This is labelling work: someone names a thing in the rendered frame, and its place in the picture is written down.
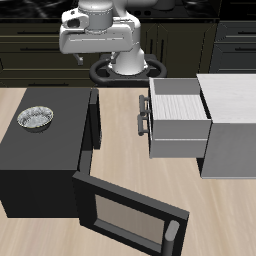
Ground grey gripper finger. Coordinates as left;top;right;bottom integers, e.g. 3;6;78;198
73;53;85;67
108;51;119;65

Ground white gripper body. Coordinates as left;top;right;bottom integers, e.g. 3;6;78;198
58;22;142;55

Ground white speckled bowl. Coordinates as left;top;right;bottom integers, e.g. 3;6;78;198
16;105;55;132

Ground grey open drawer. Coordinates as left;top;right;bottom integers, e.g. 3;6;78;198
148;76;213;160

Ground dark kitchen cupboards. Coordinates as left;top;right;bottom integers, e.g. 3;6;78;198
0;0;256;89

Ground black microwave oven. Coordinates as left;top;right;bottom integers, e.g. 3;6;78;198
0;86;103;220

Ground grey white cabinet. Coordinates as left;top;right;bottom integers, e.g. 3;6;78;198
195;73;256;181

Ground black microwave door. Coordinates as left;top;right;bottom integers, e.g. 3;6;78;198
71;170;191;256

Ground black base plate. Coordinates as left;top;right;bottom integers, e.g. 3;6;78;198
88;54;168;85

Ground dark grey drawer handle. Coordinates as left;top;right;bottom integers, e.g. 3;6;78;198
136;114;151;137
138;94;152;117

